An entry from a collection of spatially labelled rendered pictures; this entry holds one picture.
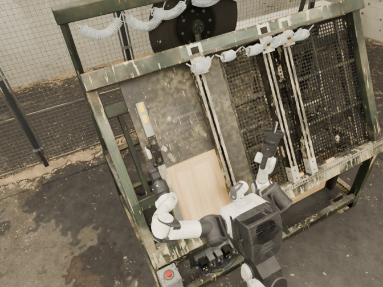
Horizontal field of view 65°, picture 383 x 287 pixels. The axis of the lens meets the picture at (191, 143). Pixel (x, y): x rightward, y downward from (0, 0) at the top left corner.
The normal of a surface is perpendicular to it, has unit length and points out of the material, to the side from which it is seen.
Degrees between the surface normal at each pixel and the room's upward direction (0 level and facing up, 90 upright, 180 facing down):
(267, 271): 22
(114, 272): 0
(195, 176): 60
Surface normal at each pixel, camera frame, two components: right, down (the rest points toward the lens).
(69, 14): 0.46, 0.55
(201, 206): 0.36, 0.10
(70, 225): -0.07, -0.75
